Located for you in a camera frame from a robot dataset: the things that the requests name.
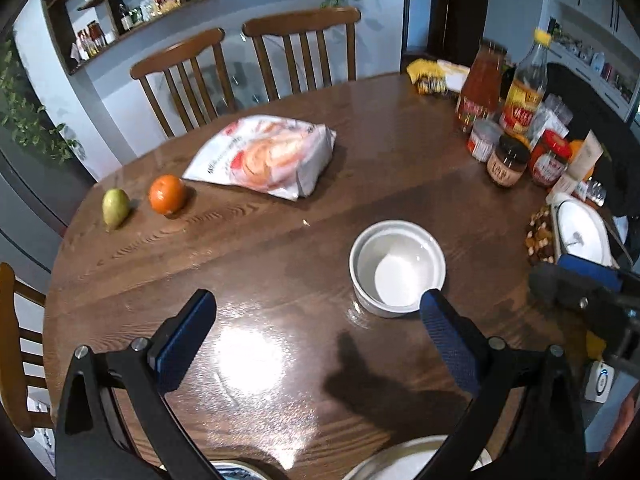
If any blue square plate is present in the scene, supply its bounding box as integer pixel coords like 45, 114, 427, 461
210, 460, 270, 480

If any medium white bowl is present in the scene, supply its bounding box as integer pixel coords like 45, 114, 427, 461
342, 434, 494, 480

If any white ramekin cup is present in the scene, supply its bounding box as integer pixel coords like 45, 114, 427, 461
348, 220, 447, 318

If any yellow nut box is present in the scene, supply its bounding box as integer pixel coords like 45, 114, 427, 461
586, 330, 606, 361

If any white round-button device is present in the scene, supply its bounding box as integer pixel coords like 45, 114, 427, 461
584, 361, 615, 404

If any white oval plate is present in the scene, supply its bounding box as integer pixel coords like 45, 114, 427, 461
555, 199, 614, 267

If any blue patterned square dish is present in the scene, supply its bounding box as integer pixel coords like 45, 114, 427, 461
546, 192, 622, 267

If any beaded wooden trivet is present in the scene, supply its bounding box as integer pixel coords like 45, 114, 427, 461
524, 206, 555, 266

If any black jacket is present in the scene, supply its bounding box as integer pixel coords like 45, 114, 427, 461
547, 63, 639, 217

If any white tube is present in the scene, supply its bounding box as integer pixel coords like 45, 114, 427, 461
567, 130, 603, 182

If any red lid chili jar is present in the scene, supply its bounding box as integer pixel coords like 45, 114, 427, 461
528, 129, 572, 188

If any orange fruit with leaf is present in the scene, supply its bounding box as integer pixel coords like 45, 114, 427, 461
568, 140, 594, 182

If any side wooden chair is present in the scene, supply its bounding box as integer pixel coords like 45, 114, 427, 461
0, 262, 53, 438

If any dark lid sauce jar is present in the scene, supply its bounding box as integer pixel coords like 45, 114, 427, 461
486, 133, 530, 188

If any vinegar bottle yellow cap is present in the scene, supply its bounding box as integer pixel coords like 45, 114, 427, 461
499, 28, 551, 144

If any small white jar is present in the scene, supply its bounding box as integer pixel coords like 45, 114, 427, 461
466, 118, 503, 162

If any red sauce bottle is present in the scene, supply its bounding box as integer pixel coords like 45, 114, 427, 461
456, 38, 506, 133

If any green pear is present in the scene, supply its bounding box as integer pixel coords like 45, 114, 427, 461
102, 188, 130, 230

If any orange tangerine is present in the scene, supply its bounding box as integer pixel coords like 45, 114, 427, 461
148, 174, 186, 216

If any yellow snack packet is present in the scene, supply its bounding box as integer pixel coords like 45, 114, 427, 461
406, 58, 470, 94

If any hanging green plant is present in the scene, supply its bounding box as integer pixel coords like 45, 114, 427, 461
1, 37, 81, 165

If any white snack bag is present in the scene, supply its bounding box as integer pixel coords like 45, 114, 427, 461
182, 115, 336, 202

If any left wooden chair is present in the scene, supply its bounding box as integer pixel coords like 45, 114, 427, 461
129, 27, 238, 139

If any right wooden chair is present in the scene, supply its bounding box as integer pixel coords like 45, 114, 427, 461
242, 6, 362, 102

